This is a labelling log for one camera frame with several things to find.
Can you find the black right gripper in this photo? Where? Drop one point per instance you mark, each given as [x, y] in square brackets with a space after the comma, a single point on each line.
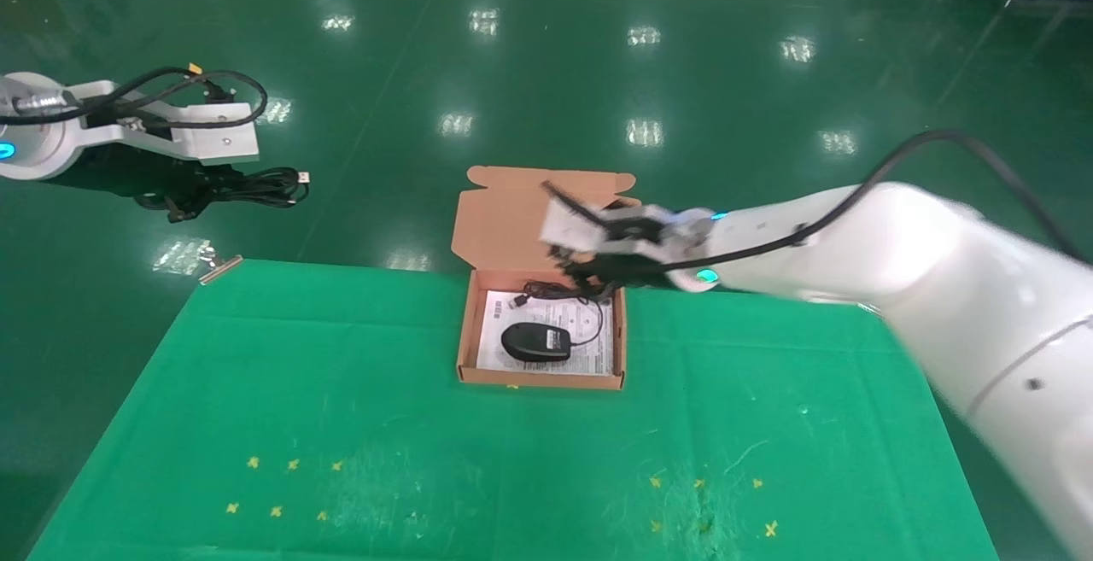
[628, 269]

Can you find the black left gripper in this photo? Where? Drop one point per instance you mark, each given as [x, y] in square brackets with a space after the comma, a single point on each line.
[137, 170]

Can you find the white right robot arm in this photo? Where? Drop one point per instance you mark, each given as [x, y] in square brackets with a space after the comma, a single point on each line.
[939, 288]

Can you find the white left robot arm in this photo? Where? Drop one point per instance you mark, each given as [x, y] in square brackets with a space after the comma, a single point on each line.
[34, 138]

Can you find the orange cardboard box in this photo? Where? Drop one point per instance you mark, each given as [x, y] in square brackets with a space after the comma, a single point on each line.
[504, 219]

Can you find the white printed leaflet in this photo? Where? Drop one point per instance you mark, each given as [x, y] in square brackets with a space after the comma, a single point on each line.
[589, 356]

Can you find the silver table clip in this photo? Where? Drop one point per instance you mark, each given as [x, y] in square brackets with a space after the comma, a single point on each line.
[218, 266]

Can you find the green table cloth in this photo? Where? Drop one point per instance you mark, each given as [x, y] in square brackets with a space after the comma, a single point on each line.
[512, 450]

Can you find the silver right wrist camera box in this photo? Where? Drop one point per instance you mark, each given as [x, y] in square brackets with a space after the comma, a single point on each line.
[598, 224]

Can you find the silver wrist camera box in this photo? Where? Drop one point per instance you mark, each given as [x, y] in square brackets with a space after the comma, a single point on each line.
[598, 224]
[213, 130]

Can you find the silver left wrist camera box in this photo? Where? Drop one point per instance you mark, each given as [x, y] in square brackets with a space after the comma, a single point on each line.
[213, 130]

